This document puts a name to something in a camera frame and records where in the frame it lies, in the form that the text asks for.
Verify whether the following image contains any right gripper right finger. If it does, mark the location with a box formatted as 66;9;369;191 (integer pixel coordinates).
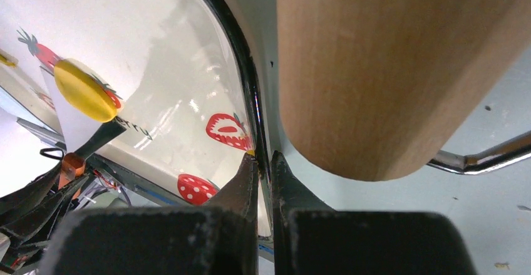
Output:
271;152;476;274

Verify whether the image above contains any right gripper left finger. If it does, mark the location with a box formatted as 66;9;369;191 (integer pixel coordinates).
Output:
39;154;259;274

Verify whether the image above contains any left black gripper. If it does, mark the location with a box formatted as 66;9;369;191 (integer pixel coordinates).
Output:
1;163;88;249

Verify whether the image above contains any yellow dough ball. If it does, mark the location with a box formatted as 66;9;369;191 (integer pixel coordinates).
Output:
53;60;118;123

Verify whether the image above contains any white strawberry print tray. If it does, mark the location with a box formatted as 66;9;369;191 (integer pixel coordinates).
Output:
1;0;256;206

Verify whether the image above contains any orange handled metal scraper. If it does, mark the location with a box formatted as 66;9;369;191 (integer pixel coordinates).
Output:
41;66;126;169

